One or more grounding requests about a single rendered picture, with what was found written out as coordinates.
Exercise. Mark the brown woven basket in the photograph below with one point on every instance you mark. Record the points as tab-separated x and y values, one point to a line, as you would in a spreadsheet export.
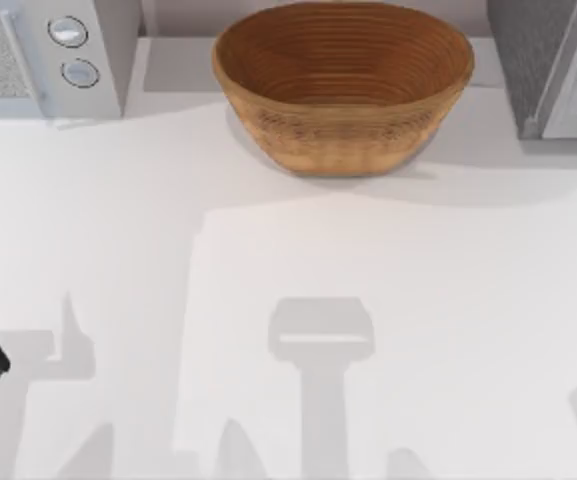
343	100

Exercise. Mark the pale microwave oven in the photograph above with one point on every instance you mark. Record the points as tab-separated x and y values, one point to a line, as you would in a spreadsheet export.
103	60

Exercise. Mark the round microwave knob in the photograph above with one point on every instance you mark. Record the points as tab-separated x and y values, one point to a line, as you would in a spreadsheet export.
68	31
80	72

